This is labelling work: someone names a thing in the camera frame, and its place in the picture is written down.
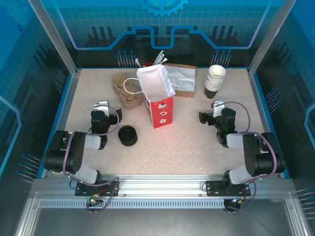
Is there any black plastic cup lid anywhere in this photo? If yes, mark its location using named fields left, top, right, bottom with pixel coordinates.
left=118, top=125, right=138, bottom=140

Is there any red white paper bag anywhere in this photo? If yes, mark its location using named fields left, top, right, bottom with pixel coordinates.
left=123, top=64, right=178, bottom=129

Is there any stack of black paper cups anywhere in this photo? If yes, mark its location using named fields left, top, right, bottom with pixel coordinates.
left=203, top=73, right=225, bottom=99

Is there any brown cardboard box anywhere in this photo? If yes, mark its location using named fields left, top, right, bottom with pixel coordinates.
left=163, top=63, right=197, bottom=98

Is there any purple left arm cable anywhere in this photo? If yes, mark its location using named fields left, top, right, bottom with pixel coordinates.
left=63, top=104, right=121, bottom=214

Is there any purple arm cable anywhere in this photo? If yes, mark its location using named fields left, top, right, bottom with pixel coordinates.
left=63, top=104, right=121, bottom=214
left=222, top=100, right=278, bottom=214

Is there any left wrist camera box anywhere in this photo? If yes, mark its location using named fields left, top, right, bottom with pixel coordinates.
left=93, top=100, right=110, bottom=116

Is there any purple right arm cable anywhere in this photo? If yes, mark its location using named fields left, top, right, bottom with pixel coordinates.
left=222, top=100, right=278, bottom=214

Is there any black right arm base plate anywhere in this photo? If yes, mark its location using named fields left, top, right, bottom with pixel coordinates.
left=205, top=180, right=251, bottom=197

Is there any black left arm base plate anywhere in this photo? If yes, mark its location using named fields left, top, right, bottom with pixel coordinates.
left=75, top=180, right=121, bottom=197

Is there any aluminium mounting rail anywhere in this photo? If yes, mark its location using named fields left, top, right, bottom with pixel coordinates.
left=29, top=174, right=296, bottom=200

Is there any slotted grey cable duct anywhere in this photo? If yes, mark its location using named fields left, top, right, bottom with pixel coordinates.
left=38, top=199, right=226, bottom=209

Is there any aluminium frame post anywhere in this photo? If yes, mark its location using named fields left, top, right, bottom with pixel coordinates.
left=247, top=0, right=298, bottom=77
left=27, top=0, right=82, bottom=77

